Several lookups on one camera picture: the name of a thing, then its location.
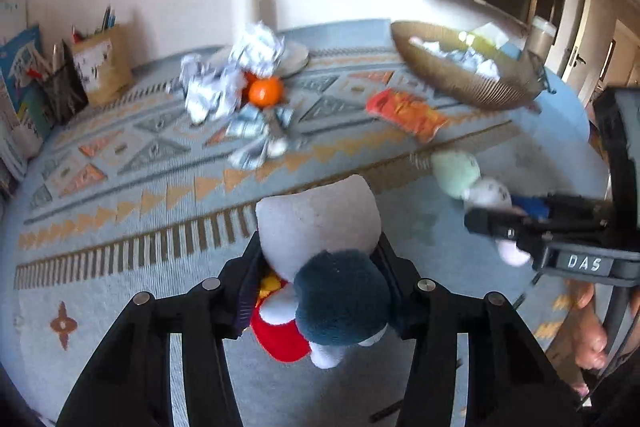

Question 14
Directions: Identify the blue patterned woven table mat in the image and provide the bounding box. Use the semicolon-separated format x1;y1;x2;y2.
0;17;616;427

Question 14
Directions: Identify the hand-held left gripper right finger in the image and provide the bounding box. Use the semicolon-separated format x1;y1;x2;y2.
375;232;583;427

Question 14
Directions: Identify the orange mandarin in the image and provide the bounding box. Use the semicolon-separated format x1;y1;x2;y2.
247;77;285;108

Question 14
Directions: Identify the pink white green dango plush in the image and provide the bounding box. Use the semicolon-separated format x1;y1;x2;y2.
431;151;533;268

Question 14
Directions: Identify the clear plastic jar with lid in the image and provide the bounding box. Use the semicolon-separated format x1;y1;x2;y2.
525;16;557;58

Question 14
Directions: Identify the orange snack packet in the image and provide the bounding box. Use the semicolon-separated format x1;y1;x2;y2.
365;88;448;144

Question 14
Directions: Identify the white paper ball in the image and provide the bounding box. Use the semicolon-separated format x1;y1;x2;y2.
409;36;442;56
477;58;502;81
446;48;478;68

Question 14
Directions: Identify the pile of papers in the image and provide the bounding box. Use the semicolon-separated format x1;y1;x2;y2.
172;21;296;170

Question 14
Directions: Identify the white door with handle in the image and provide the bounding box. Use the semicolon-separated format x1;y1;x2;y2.
555;19;618;82

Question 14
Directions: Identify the row of standing books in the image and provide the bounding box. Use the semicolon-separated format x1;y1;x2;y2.
0;0;56;182

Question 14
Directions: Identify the bunch of pens and pencils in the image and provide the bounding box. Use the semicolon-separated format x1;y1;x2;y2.
47;39;76;78
72;4;118;40

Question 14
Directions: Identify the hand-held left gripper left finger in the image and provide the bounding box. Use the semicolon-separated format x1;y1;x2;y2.
55;232;266;427

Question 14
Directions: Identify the cardboard pen holder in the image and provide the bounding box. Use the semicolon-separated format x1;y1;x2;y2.
72;23;135;108

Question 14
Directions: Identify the person's right hand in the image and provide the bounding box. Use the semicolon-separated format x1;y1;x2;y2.
564;279;610;370

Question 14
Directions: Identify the green and white packet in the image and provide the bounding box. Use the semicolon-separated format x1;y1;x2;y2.
462;23;510;48

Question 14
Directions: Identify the brown woven bowl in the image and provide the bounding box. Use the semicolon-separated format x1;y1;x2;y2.
390;21;543;112

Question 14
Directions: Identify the black mesh pen holder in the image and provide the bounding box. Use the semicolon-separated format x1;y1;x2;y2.
37;57;88;125

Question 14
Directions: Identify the white cat plush blue body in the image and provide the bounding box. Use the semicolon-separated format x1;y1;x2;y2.
250;174;393;370

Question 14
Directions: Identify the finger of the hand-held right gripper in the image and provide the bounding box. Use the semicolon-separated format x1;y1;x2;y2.
512;193;608;223
464;207;556;258

